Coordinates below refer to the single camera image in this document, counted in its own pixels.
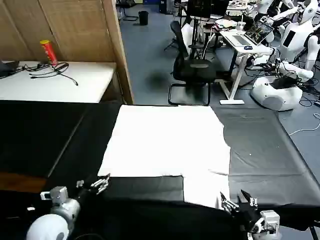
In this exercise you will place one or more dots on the black office chair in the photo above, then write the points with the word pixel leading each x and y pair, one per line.
pixel 193 70

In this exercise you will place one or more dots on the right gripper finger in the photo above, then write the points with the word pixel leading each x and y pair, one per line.
pixel 228 205
pixel 248 201

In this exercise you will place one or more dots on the black tablecloth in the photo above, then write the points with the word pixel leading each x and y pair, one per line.
pixel 255 145

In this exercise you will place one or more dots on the white humanoid robot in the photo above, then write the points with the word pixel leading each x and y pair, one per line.
pixel 268 6
pixel 295 42

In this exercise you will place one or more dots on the white printed t-shirt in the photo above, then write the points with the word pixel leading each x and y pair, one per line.
pixel 165 142

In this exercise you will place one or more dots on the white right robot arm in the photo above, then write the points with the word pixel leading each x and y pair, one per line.
pixel 267 222

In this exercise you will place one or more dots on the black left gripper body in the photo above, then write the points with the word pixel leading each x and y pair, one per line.
pixel 83 195

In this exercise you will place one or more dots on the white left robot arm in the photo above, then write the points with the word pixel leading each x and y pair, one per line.
pixel 50 225

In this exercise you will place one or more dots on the pile of folded clothes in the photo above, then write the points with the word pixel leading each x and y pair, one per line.
pixel 225 24

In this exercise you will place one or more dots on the black trash bin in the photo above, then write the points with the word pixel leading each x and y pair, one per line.
pixel 143 17

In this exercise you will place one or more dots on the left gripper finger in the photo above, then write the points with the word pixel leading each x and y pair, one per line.
pixel 101 183
pixel 80 184

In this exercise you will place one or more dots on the blue computer mouse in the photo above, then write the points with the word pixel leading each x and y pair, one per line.
pixel 248 47

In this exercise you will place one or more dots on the clear plastic cup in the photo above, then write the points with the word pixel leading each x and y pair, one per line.
pixel 241 26

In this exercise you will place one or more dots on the white standing desk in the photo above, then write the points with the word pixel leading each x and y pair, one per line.
pixel 237 50

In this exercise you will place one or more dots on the black monitor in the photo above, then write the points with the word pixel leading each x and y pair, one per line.
pixel 198 8

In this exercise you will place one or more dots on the open silver laptop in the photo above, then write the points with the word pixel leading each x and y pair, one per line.
pixel 257 31

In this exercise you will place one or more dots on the red snack can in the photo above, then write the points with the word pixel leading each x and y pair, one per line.
pixel 49 53

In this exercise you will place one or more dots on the white low table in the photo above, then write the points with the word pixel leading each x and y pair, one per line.
pixel 57 85

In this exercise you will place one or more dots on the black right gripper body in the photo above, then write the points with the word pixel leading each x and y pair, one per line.
pixel 247 217

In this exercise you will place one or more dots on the wooden partition screen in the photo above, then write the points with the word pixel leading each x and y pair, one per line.
pixel 80 30

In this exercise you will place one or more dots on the black cantilever chair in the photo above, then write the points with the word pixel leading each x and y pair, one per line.
pixel 127 10

